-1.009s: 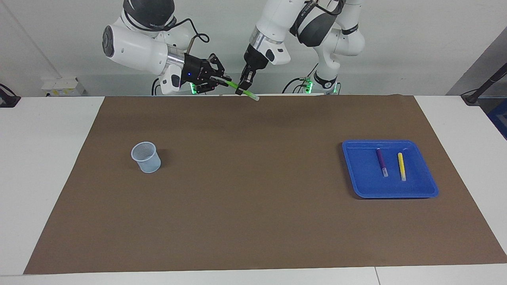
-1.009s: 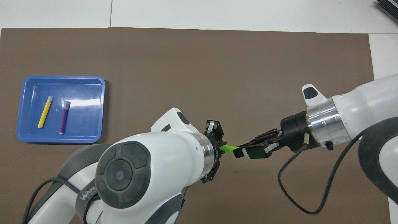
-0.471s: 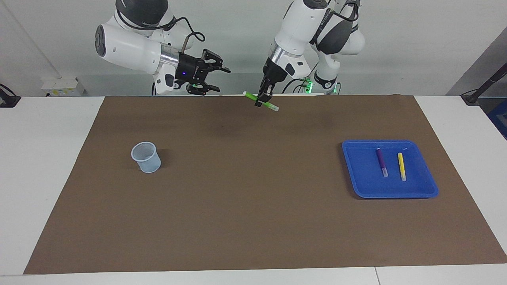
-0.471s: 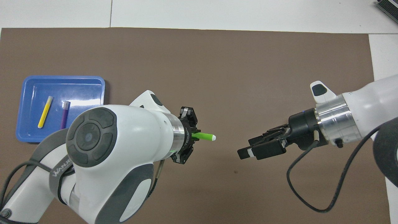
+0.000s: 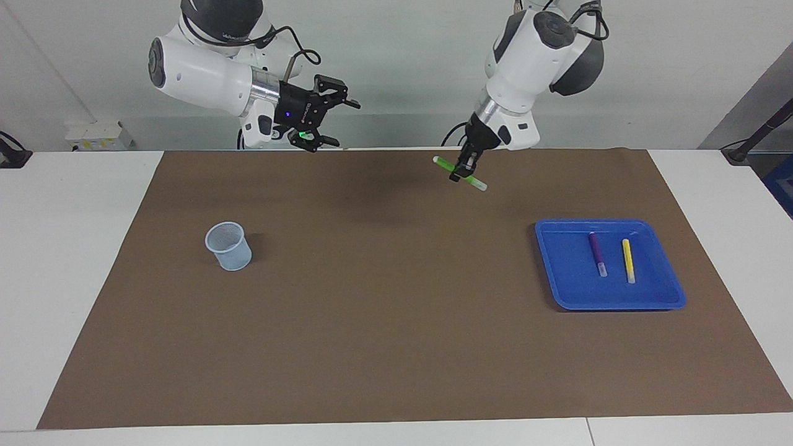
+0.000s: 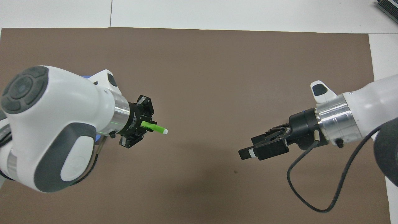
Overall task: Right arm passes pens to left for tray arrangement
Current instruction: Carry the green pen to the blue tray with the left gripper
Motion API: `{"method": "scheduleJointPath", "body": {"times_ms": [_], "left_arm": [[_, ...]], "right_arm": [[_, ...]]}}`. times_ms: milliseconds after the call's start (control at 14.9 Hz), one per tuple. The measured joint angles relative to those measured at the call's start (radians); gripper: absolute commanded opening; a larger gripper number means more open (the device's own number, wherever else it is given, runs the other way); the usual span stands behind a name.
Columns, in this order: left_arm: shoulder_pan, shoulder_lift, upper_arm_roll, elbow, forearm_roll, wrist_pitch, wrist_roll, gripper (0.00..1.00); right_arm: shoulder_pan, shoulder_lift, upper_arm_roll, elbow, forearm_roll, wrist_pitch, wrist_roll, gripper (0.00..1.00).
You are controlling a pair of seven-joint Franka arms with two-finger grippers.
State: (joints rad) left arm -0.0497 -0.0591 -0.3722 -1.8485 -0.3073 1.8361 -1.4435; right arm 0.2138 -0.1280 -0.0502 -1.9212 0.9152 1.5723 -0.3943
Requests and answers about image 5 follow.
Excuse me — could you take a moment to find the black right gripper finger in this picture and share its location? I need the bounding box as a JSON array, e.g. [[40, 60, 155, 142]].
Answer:
[[313, 74, 362, 112], [287, 126, 341, 153]]

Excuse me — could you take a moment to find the green pen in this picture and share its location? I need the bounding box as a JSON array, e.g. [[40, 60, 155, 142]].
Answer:
[[432, 155, 489, 192]]

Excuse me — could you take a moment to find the purple pen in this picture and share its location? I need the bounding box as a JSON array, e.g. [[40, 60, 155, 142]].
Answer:
[[589, 232, 608, 278]]

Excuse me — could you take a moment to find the blue plastic tray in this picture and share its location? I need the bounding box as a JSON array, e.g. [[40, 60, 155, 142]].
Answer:
[[535, 218, 687, 312]]

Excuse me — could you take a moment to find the clear plastic cup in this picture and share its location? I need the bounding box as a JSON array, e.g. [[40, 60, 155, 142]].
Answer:
[[204, 222, 253, 272]]

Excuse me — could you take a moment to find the brown table mat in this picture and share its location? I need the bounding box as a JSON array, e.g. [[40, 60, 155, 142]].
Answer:
[[36, 147, 793, 431]]

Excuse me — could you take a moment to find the black stand pole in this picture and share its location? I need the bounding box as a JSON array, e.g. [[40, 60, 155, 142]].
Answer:
[[721, 98, 793, 165]]

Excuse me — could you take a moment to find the black object on table edge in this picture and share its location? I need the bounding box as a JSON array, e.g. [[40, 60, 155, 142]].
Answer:
[[0, 130, 33, 169]]

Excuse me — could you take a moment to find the blue box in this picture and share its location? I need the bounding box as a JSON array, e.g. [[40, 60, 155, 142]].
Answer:
[[761, 155, 793, 219]]

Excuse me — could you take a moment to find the black left base cable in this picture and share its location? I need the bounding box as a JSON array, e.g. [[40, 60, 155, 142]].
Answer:
[[441, 121, 471, 147]]

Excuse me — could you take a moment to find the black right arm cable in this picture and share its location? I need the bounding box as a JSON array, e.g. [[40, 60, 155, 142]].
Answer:
[[245, 24, 322, 87]]

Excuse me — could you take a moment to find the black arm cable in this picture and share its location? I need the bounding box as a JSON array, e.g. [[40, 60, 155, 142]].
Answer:
[[570, 0, 611, 42], [245, 24, 322, 87]]

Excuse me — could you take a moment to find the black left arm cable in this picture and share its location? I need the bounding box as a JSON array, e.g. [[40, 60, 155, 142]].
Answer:
[[570, 0, 611, 42]]

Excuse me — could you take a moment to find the white wall socket box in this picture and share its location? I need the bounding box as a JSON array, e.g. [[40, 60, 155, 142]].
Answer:
[[64, 121, 134, 152]]

